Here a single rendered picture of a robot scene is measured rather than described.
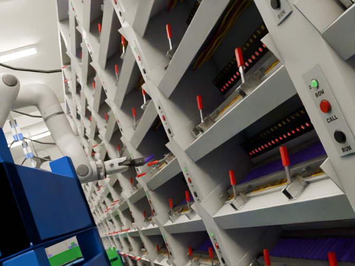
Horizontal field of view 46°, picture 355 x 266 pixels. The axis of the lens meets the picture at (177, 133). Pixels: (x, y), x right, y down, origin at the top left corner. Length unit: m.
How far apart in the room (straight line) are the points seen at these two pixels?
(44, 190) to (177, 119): 0.90
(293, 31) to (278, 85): 0.11
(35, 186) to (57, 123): 1.45
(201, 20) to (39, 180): 0.59
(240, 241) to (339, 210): 0.57
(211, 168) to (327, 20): 0.71
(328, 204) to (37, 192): 0.48
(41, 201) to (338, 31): 0.39
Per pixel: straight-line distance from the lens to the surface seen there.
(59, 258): 2.21
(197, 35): 0.88
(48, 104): 1.77
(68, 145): 1.69
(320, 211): 0.71
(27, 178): 0.29
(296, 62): 0.60
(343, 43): 0.54
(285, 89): 0.66
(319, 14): 0.56
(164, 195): 1.86
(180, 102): 1.21
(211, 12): 0.81
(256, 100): 0.73
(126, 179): 2.55
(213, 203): 1.17
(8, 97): 1.68
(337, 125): 0.57
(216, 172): 1.19
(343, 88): 0.55
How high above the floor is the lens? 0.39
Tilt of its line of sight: 8 degrees up
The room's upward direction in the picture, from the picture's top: 23 degrees counter-clockwise
